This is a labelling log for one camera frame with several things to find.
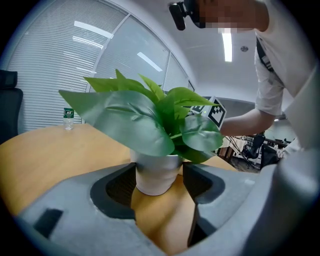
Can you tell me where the long ceiling light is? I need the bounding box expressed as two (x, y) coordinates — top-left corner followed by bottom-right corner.
(221, 32), (233, 63)

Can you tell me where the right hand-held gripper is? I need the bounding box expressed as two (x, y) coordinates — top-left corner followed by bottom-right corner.
(189, 96), (227, 131)

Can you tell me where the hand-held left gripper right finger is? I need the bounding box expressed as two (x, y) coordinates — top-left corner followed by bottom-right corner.
(182, 161), (267, 249)

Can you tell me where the person's right forearm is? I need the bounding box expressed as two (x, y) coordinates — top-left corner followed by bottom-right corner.
(219, 106), (276, 137)

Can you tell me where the clear plastic water bottle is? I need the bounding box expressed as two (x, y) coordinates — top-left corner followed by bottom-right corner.
(63, 99), (75, 131)

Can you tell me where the green potted plant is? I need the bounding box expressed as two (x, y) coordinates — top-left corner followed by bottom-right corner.
(58, 68), (225, 196)

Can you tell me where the person's white shirt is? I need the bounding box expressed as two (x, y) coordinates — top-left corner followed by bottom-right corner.
(254, 23), (320, 156)

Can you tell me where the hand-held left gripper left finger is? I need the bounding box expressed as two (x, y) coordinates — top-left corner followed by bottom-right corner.
(18, 161), (165, 256)

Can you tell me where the black shoulder strap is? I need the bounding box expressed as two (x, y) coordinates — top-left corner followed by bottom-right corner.
(256, 37), (276, 73)

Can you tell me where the black mesh office chair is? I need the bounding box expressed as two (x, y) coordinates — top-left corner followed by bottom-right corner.
(0, 69), (24, 146)

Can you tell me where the black head-mounted camera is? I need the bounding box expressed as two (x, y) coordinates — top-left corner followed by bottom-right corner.
(168, 1), (201, 31)

